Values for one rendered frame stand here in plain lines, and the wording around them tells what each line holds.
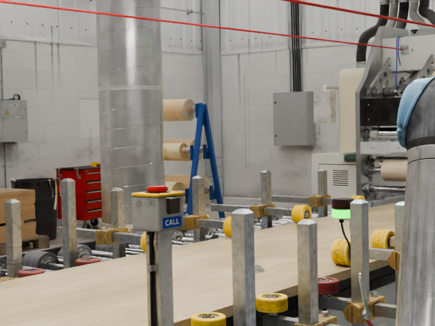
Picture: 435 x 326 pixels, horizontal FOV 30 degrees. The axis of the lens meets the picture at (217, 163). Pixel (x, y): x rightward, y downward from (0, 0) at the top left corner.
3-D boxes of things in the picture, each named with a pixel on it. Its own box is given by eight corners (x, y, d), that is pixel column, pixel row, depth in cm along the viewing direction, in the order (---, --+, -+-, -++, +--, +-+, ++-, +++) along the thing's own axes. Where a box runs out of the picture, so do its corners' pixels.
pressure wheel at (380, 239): (392, 225, 267) (382, 240, 262) (398, 244, 270) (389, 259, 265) (376, 224, 270) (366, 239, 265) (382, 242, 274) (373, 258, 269)
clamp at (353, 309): (385, 314, 218) (385, 296, 218) (360, 325, 208) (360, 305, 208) (366, 312, 222) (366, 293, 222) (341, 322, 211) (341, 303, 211)
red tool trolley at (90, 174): (122, 226, 1055) (120, 164, 1051) (84, 234, 991) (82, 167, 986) (93, 224, 1080) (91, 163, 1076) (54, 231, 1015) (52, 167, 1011)
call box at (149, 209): (184, 231, 153) (184, 191, 153) (159, 237, 147) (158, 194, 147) (157, 229, 157) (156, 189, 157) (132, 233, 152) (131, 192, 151)
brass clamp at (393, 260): (426, 264, 237) (426, 246, 237) (406, 271, 226) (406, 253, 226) (407, 262, 241) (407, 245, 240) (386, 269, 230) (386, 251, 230)
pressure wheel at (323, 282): (344, 317, 225) (344, 277, 225) (329, 324, 219) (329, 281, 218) (320, 314, 230) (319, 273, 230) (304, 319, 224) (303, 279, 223)
